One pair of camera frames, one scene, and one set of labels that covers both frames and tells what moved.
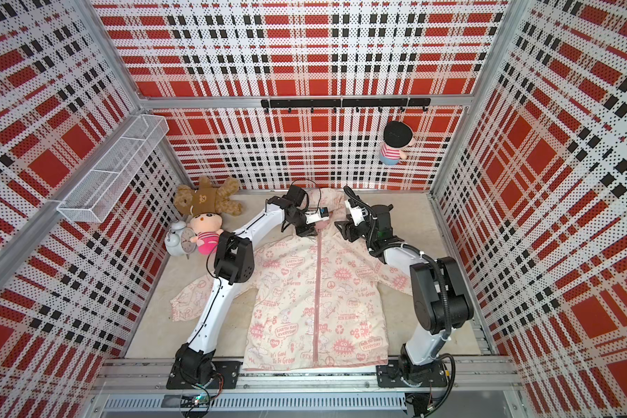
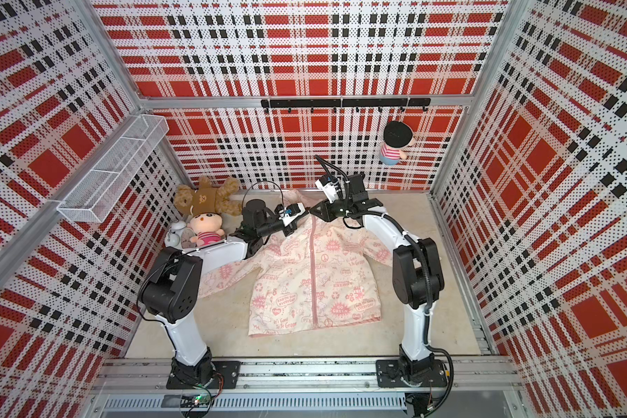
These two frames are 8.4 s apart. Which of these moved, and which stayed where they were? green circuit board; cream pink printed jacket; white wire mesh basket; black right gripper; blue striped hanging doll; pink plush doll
Moved: cream pink printed jacket; black right gripper
Stayed: white wire mesh basket; pink plush doll; blue striped hanging doll; green circuit board
